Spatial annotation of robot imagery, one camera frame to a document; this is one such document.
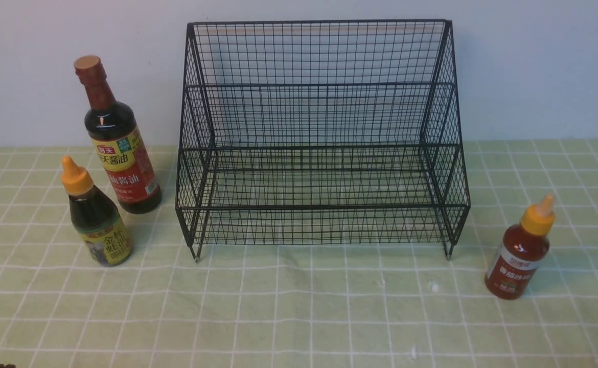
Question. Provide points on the tall soy sauce bottle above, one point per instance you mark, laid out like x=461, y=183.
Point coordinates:
x=117, y=141

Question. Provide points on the small dark yellow-capped sauce bottle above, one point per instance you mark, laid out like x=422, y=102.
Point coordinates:
x=95, y=217

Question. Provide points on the red tomato sauce bottle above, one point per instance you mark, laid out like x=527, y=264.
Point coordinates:
x=521, y=251

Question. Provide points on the green checked tablecloth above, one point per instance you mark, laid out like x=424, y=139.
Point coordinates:
x=267, y=305

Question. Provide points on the black wire mesh rack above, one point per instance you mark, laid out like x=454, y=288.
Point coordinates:
x=334, y=132

